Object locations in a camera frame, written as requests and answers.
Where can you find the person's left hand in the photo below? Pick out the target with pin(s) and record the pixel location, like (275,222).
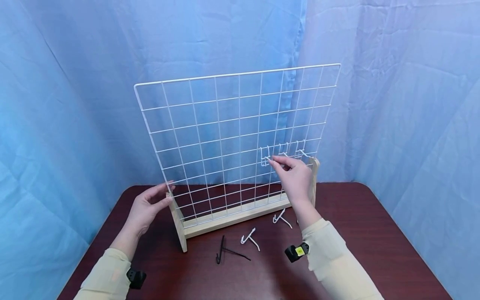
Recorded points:
(144,212)

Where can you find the person's right hand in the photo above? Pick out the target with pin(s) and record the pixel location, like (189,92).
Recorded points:
(298,181)

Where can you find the person's left index finger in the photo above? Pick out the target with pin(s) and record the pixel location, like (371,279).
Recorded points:
(162,188)

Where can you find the person's right index finger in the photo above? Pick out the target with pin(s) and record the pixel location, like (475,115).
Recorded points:
(285,159)

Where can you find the person's left thumb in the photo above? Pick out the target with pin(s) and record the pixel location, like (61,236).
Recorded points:
(163,203)

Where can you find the person's right thumb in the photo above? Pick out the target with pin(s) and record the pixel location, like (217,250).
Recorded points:
(276,168)

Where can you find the wooden grid stand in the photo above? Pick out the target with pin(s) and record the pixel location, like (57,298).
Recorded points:
(225,220)

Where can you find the person's right forearm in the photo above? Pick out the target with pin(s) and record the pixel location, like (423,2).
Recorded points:
(333,258)

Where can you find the person's left forearm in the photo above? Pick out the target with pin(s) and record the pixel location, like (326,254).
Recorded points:
(112,266)

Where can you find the black wrist band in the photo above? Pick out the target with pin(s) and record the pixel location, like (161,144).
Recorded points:
(296,251)
(135,278)

